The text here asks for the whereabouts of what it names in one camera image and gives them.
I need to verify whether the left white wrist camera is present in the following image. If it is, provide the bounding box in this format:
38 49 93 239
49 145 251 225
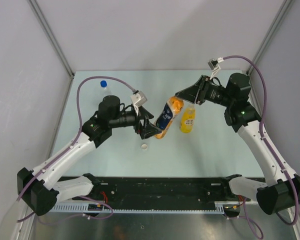
130 90 148 115

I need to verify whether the clear blue-cap water bottle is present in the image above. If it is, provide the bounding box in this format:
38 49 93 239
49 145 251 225
100 80 112 98

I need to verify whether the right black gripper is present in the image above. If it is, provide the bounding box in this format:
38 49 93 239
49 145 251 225
175 75 234 108

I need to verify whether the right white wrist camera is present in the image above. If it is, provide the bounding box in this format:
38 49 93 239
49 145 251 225
207 57 224 80

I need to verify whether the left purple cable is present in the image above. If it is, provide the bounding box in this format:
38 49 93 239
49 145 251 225
16 76 138 223

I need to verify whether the white bottle cap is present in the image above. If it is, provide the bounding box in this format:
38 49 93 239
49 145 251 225
141 143 148 151

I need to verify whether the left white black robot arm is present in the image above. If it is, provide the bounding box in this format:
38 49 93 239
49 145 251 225
17 95 161 216

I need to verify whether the grey cable duct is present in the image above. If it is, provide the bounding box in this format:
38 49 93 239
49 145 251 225
49 201 225 215

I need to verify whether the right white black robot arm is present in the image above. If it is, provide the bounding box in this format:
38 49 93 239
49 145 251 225
175 73 300 215

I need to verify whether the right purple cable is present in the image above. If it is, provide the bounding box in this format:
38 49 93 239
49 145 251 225
221 54 300 227

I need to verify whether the orange juice bottle yellow cap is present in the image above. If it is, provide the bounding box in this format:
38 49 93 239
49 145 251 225
154 96 184 139

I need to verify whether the purple cable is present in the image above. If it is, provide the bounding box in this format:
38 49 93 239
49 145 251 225
221 54 300 227
16 76 138 223

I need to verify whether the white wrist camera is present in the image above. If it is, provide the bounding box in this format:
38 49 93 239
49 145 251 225
130 90 148 115
207 57 224 80

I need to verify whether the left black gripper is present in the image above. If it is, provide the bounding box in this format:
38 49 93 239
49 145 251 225
109 104 162 139

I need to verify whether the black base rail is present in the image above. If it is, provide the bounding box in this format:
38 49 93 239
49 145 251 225
72 174 243 211

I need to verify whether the yellow honey pomelo drink bottle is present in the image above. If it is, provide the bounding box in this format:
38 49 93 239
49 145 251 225
179 104 196 133

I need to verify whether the aluminium frame post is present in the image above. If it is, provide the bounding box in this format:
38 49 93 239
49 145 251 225
251 0 295 65
26 0 75 77

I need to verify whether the right aluminium frame post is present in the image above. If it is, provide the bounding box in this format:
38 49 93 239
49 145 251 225
251 0 295 65

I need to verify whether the left aluminium frame post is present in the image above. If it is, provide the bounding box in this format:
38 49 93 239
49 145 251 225
26 0 75 77

